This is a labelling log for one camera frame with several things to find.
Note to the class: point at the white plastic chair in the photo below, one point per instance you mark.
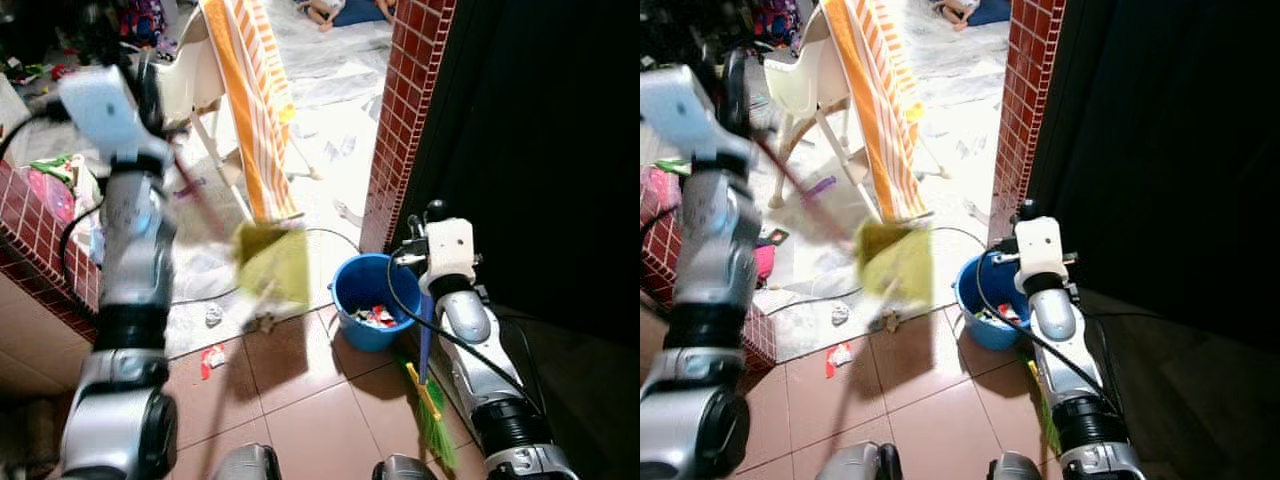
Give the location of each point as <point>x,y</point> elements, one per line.
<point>185,85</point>
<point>800,85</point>

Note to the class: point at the orange striped towel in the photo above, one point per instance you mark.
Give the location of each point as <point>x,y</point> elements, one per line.
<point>880,110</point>
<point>250,110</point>

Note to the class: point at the pink plastic bag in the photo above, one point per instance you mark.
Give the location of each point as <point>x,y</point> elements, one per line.
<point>50,195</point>
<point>660,190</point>

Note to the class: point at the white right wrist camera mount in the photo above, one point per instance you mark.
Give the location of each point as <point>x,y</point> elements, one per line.
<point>452,250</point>
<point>1042,250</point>

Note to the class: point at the red wrapper scrap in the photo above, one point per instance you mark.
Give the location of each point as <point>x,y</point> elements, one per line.
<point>212,360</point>
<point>838,358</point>

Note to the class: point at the sitting person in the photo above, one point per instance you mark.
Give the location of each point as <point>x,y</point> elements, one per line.
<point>958,10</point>
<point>322,10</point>

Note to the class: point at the blue plastic bucket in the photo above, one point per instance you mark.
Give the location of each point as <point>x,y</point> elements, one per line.
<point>975,285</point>
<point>358,290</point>

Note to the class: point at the grey right robot leg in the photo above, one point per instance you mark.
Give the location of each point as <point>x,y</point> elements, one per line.
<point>403,470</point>
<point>1015,468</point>

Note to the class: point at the grey robot leg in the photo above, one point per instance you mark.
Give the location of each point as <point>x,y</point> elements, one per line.
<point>860,463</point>
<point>245,465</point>
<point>403,470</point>
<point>1015,468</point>

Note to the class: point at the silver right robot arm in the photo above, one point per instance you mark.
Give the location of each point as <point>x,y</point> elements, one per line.
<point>1065,350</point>
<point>480,350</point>

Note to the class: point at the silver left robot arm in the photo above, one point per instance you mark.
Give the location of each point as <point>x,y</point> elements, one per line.
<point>715,240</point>
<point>128,240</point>

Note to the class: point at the small brown debris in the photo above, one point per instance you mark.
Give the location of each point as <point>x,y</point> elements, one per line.
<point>892,320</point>
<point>265,322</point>

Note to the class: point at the purple plastic toy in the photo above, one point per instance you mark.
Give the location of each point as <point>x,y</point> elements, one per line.
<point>190,187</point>

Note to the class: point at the crumpled white paper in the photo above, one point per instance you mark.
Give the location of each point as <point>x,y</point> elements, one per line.
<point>840,314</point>
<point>213,316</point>

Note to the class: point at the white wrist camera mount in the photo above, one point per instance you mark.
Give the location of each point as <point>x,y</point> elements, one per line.
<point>452,250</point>
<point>680,110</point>
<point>1042,250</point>
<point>105,110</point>

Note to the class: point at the grey left robot leg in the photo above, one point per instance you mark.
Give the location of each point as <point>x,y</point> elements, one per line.
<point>245,465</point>
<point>860,463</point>

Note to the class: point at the rubbish in bucket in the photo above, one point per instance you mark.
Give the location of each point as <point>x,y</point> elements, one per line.
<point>998,313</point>
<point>378,316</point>

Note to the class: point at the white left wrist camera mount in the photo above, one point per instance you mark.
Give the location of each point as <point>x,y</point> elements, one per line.
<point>680,110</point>
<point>105,110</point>

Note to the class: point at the yellow clothes peg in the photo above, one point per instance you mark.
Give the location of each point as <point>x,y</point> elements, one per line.
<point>914,110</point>
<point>288,113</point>

